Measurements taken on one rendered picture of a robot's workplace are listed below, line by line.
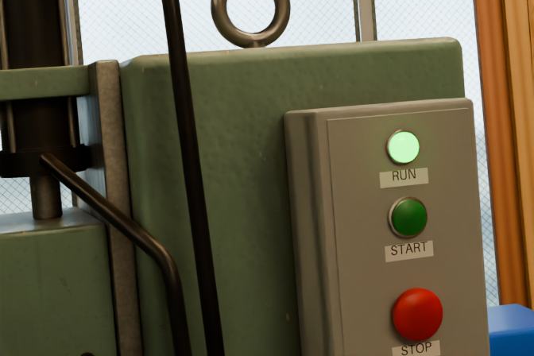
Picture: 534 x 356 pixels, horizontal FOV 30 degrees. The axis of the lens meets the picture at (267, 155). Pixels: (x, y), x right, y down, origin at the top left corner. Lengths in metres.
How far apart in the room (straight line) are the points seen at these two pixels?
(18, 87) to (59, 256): 0.11
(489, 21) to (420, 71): 1.40
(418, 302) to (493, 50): 1.49
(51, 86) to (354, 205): 0.21
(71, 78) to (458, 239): 0.26
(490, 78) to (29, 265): 1.50
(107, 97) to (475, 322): 0.26
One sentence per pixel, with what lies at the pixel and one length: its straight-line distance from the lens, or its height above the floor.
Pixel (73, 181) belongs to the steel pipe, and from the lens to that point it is 0.63.
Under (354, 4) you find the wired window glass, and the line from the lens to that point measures 2.14.
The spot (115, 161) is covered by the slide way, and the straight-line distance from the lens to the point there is 0.62.
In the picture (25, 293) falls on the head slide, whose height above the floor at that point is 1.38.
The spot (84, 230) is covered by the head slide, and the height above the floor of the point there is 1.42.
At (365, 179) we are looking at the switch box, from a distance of 0.56.
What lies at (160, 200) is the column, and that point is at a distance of 0.59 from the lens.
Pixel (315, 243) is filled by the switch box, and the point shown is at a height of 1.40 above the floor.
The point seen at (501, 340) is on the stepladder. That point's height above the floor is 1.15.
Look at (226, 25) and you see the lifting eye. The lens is 0.71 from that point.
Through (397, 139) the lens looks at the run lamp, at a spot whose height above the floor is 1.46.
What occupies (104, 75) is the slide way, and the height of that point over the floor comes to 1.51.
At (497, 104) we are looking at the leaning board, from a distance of 2.03.
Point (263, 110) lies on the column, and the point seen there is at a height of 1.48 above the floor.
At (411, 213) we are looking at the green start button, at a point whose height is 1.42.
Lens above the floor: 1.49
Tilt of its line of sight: 3 degrees down
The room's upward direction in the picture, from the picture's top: 4 degrees counter-clockwise
